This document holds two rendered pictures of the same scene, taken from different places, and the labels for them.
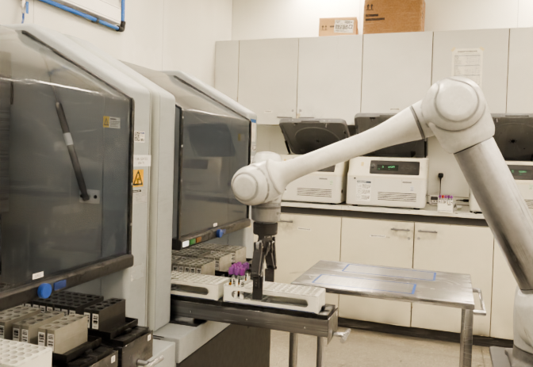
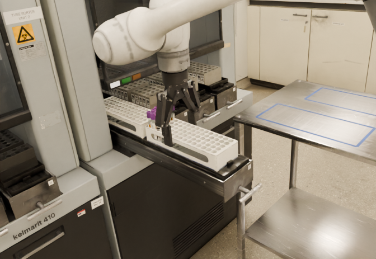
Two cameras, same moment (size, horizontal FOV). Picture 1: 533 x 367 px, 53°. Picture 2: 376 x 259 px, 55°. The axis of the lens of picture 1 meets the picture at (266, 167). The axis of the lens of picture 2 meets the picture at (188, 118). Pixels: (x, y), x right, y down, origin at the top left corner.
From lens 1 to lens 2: 0.89 m
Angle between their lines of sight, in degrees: 35
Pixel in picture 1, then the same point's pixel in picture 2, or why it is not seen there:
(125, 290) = (37, 137)
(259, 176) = (113, 34)
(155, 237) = (71, 84)
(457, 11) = not seen: outside the picture
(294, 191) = not seen: outside the picture
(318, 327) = (215, 185)
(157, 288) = (86, 127)
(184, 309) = (121, 141)
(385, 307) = not seen: outside the picture
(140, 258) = (52, 107)
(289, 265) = (322, 56)
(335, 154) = not seen: outside the picture
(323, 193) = not seen: outside the picture
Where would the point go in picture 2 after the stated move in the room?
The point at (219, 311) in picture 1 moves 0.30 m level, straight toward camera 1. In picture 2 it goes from (142, 149) to (90, 208)
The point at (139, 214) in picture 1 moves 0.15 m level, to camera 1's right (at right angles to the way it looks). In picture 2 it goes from (38, 68) to (80, 71)
